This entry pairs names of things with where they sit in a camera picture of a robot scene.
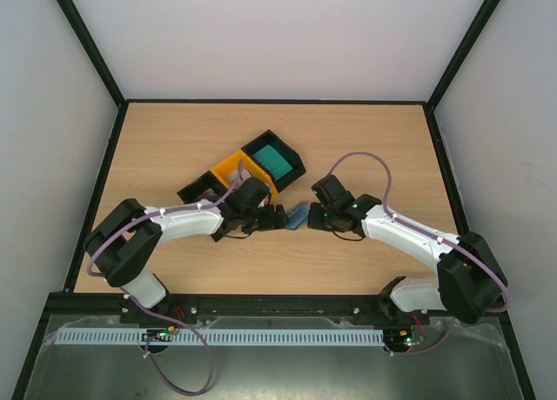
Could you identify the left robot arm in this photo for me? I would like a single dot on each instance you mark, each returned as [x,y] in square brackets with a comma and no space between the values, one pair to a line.
[121,245]

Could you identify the black bin with teal cards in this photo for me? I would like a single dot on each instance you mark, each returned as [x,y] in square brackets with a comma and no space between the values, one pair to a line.
[269,137]

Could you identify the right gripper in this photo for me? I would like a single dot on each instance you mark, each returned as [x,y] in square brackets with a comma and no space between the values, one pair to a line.
[320,218]

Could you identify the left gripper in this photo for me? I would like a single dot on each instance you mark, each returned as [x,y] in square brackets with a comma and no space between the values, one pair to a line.
[278,223]

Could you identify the black bin with red cards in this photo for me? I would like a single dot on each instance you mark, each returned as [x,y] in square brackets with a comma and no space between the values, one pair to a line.
[206,187]

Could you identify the white floral card stack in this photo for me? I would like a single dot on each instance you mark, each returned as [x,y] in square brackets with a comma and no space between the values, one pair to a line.
[238,175]

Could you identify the black metal frame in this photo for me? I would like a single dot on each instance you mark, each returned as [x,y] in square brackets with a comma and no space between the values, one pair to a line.
[66,301]

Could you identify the teal card stack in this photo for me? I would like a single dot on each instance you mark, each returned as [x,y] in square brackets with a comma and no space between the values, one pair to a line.
[270,158]

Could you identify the yellow bin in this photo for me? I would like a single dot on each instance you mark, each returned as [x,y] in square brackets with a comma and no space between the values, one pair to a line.
[241,164]

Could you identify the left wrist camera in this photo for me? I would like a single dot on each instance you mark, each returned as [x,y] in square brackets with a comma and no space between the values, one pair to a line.
[263,201]

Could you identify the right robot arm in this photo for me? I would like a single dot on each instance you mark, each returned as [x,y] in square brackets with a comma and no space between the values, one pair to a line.
[467,281]

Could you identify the white slotted cable duct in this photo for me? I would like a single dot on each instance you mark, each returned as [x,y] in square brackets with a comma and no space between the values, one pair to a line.
[217,337]

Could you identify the teal card holder wallet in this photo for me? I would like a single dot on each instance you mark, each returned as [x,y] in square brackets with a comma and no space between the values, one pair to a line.
[298,216]

